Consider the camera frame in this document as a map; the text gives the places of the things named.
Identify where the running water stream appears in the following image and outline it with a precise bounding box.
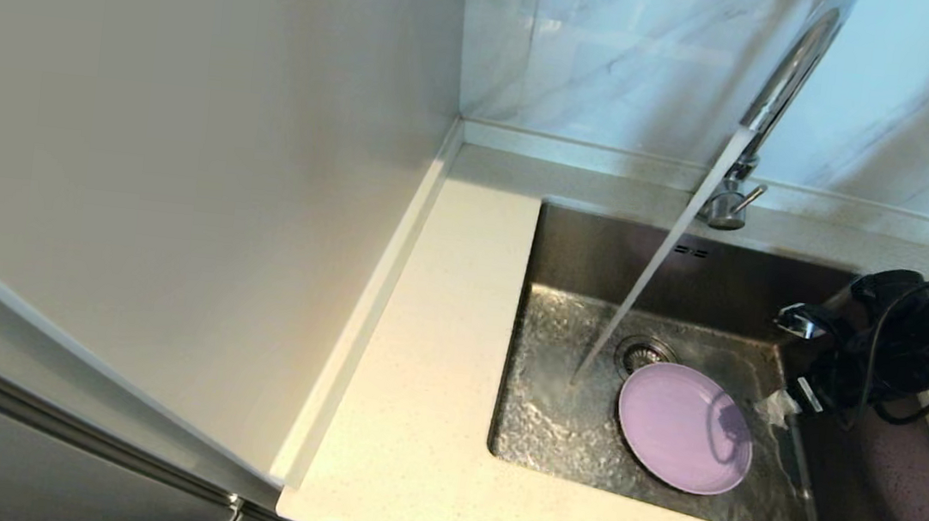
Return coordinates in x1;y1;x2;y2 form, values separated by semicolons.
571;111;756;401

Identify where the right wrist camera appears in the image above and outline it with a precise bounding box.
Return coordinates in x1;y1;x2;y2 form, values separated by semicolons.
774;300;830;342

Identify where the purple plastic plate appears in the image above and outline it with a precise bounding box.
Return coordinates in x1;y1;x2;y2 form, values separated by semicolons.
610;357;762;500

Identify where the round metal drain strainer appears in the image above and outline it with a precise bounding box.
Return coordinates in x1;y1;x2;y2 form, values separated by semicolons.
612;333;682;380

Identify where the chrome refrigerator door handle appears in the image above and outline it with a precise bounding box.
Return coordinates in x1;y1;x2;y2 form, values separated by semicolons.
0;331;262;521

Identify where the stainless steel sink basin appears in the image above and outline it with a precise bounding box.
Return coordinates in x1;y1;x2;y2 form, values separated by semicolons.
478;197;929;521

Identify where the chrome gooseneck kitchen faucet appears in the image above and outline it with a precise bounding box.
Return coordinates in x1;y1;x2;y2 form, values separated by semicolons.
697;0;857;243

